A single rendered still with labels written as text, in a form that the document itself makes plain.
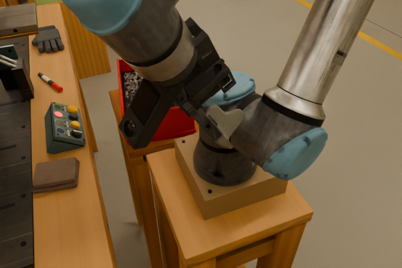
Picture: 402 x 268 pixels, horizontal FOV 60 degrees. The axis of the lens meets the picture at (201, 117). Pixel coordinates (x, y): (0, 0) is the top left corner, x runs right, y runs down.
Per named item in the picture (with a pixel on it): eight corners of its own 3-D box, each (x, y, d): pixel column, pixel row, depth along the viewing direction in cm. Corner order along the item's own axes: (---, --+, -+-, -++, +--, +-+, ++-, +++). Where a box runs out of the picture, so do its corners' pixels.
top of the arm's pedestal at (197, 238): (249, 136, 106) (250, 126, 103) (311, 221, 83) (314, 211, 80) (147, 164, 97) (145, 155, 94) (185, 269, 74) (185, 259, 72)
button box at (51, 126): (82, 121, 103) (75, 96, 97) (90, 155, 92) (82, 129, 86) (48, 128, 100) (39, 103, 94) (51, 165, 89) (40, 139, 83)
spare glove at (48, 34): (30, 34, 138) (28, 28, 136) (58, 29, 141) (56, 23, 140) (34, 57, 124) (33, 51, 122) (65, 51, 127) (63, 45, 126)
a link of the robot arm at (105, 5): (160, -75, 24) (83, 19, 24) (203, 14, 34) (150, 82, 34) (91, -105, 28) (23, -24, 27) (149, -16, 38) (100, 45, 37)
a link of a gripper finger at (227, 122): (262, 136, 52) (230, 93, 47) (232, 161, 52) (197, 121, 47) (253, 127, 55) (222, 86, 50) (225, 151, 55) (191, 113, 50)
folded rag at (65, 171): (32, 195, 78) (27, 186, 76) (37, 168, 84) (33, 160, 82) (78, 188, 79) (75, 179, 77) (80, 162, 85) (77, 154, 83)
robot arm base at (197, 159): (236, 132, 90) (237, 102, 84) (269, 171, 80) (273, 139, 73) (183, 151, 86) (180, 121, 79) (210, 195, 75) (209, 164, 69)
